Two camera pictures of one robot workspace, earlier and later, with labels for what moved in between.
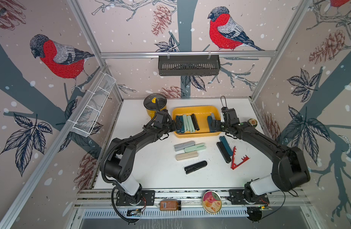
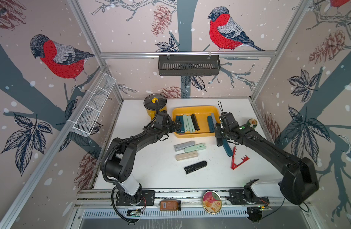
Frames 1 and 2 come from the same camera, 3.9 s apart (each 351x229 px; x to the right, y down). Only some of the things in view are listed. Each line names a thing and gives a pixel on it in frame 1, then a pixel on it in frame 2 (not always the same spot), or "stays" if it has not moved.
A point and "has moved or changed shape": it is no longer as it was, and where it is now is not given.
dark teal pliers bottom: [182, 130] stays
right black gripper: [218, 126] → [218, 127]
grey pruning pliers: [212, 116] stays
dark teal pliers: [209, 119] stays
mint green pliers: [185, 121] stays
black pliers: [226, 155] has moved or changed shape
